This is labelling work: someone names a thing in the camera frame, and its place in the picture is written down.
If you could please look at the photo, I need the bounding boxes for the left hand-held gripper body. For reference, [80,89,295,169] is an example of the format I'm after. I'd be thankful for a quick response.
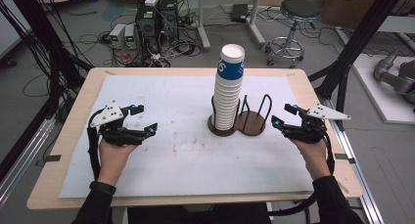
[87,100,146,147]

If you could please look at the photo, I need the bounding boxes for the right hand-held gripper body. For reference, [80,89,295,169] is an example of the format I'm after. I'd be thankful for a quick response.
[283,104,352,145]

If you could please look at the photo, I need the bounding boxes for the brown wire cup holder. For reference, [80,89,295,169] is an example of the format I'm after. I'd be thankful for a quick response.
[207,94,273,138]

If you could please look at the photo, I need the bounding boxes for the stack of paper cups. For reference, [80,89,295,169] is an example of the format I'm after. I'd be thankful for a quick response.
[211,43,246,131]

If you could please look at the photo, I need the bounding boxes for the person's left hand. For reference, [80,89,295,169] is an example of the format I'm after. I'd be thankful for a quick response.
[97,139,140,187]

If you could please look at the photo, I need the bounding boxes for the person's right hand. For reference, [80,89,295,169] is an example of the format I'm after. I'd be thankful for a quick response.
[289,137,332,182]

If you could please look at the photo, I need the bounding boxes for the white foam mat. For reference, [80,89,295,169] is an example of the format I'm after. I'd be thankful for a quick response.
[58,74,315,199]

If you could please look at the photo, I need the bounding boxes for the black wristband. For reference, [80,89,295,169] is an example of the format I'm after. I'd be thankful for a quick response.
[89,180,117,196]

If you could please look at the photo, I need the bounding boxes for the white platform board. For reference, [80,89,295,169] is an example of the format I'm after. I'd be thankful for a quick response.
[351,53,415,125]

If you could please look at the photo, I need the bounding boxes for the grey bench power supply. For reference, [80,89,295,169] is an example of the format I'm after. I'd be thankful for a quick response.
[109,23,126,51]
[123,23,138,51]

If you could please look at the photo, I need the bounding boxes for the black computer tower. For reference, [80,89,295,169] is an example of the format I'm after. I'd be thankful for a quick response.
[135,0,180,55]

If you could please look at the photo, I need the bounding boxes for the white desk leg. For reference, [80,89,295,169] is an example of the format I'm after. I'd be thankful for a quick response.
[195,0,211,52]
[247,0,267,50]

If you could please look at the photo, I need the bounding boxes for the person's dark clothing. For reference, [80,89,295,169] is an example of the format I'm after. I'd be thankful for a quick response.
[126,202,272,224]

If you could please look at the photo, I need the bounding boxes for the black round stool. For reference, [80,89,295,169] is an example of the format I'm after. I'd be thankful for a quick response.
[264,0,322,69]

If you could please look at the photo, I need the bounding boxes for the black flat box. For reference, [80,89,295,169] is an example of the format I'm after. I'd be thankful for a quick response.
[230,3,249,22]

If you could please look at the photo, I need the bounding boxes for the cardboard box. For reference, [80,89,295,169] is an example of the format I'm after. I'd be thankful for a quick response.
[321,0,376,30]

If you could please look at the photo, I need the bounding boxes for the left hand-held gripper cable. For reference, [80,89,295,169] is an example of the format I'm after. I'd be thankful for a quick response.
[86,109,106,182]

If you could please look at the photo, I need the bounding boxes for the hand-held gripper cable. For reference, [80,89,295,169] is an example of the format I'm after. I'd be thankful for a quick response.
[267,125,337,217]
[86,109,106,182]

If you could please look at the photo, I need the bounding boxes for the right hand-held gripper cable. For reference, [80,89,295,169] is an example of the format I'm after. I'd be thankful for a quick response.
[267,125,337,217]

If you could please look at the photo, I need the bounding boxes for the aluminium rail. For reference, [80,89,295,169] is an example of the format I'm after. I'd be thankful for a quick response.
[321,96,386,224]
[0,115,57,206]

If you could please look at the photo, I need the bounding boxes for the black frame post with cables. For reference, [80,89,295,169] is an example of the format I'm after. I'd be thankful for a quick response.
[0,0,94,120]

